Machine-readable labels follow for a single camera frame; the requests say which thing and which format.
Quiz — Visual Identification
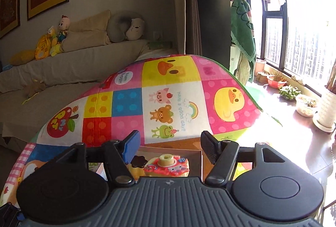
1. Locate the colourful cartoon play mat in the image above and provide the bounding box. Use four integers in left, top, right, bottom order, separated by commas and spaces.
0, 54, 282, 208

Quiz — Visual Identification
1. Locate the beige sofa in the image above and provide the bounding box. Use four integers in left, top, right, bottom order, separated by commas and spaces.
0, 38, 181, 154

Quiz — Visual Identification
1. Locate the white bear plush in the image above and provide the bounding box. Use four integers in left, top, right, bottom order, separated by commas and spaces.
125, 18, 145, 41

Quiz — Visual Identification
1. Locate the grey neck pillow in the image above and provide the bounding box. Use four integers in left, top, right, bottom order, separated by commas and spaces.
107, 12, 145, 43

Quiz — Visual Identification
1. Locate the red flower pot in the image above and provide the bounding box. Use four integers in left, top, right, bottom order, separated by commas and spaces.
267, 73, 288, 89

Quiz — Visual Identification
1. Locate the yellow plush cushion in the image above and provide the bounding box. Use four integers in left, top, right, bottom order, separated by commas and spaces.
10, 50, 36, 66

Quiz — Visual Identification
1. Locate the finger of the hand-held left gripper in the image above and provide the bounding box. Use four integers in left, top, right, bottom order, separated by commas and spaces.
0, 202, 24, 222

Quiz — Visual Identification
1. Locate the beige curtain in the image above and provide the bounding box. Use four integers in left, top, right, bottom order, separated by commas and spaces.
171, 0, 203, 56

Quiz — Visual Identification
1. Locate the white bowl planter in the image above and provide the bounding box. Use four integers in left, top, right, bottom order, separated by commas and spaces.
295, 94, 318, 118

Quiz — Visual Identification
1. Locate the red and yellow toy camera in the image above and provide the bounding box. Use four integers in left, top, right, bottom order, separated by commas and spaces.
144, 154, 190, 177

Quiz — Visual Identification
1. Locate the tall white ribbed planter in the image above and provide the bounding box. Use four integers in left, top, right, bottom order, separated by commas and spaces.
312, 85, 336, 133

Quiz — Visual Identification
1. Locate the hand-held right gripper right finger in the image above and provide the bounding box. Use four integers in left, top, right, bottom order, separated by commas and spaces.
201, 130, 307, 187

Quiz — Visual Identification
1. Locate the yellow plush toy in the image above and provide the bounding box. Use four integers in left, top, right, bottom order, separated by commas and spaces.
35, 33, 57, 60

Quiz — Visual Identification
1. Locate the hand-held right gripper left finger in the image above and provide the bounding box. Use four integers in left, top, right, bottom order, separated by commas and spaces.
54, 130, 141, 184

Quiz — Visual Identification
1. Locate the green towel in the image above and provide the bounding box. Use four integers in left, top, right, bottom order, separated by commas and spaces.
230, 0, 256, 83

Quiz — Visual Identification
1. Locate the black window frame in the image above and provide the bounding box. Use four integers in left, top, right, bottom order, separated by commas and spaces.
247, 0, 336, 92

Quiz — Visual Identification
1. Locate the dark grey curtain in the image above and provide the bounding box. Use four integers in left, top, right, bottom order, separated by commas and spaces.
191, 0, 232, 71

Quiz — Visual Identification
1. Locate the green plant in bowl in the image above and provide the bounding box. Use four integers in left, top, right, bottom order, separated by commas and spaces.
278, 85, 301, 100

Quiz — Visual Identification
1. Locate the brown plush toy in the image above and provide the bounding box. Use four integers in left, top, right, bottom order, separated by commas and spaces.
23, 80, 46, 99

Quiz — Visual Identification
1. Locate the doll with blue shirt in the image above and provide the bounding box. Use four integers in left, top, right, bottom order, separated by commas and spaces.
50, 15, 71, 57

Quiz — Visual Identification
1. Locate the beige cushion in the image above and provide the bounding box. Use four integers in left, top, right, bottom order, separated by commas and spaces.
61, 10, 112, 53

